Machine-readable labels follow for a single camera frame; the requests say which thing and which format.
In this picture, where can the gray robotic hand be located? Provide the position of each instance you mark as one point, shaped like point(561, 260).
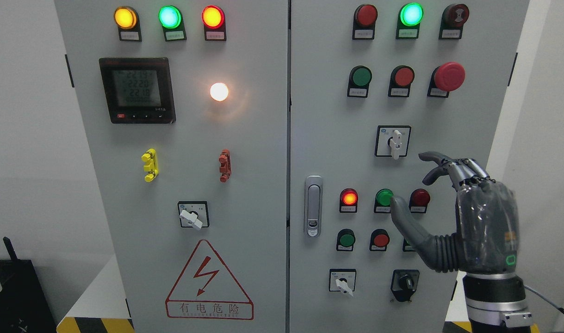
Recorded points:
point(487, 237)

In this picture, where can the gray rotary switch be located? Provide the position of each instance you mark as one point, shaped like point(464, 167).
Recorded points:
point(392, 141)
point(342, 280)

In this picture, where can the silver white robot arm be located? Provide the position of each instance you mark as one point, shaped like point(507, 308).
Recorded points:
point(497, 303)

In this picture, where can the red push button lower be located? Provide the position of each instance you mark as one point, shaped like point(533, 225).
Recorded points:
point(379, 240)

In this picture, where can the red push button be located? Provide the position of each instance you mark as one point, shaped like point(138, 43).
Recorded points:
point(379, 240)
point(400, 82)

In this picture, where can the green indicator light middle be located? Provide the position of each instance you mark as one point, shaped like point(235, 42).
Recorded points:
point(382, 203)

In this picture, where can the green indicator light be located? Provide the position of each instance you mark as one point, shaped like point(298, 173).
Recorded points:
point(172, 23)
point(409, 21)
point(382, 203)

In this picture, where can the green push button lower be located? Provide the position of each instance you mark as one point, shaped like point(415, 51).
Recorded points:
point(345, 240)

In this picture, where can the lit red indicator light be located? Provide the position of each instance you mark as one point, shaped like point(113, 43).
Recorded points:
point(348, 201)

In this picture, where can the red emergency stop button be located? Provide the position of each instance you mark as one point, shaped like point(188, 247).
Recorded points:
point(445, 79)

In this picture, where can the red push button upper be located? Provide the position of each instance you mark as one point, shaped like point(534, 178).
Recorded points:
point(400, 82)

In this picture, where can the green push button upper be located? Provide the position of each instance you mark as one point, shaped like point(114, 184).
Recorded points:
point(359, 80)

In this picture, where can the dark red buzzer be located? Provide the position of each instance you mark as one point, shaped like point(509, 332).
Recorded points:
point(454, 18)

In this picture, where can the green indicator light top right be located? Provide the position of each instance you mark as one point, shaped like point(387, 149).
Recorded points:
point(409, 21)

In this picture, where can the red indicator light top right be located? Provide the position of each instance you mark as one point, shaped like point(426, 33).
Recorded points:
point(364, 22)

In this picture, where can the gray electrical cabinet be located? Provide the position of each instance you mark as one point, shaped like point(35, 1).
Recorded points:
point(287, 65)

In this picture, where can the red electric hazard warning sticker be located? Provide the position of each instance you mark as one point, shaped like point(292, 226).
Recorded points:
point(207, 289)

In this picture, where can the white glowing indicator light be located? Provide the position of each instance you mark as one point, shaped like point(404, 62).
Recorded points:
point(219, 91)

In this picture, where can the red orange indicator light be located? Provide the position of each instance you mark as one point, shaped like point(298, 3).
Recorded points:
point(213, 18)

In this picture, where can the black digital power meter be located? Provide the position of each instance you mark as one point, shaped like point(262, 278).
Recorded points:
point(138, 90)

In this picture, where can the green indicator light top left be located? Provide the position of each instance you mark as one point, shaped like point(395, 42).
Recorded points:
point(172, 23)

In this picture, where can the yellow indicator light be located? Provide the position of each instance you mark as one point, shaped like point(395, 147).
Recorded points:
point(127, 21)

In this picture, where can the black box with antenna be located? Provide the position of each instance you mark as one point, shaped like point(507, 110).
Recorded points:
point(23, 307)

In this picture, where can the black key selector switch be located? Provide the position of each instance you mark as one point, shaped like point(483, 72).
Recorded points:
point(404, 284)

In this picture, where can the gray rotary switch bottom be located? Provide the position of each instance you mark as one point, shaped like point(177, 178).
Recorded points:
point(342, 280)

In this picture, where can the silver door handle lock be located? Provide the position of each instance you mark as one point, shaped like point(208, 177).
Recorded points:
point(312, 206)

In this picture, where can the gray rotary switch left door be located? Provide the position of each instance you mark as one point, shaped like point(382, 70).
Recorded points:
point(194, 214)

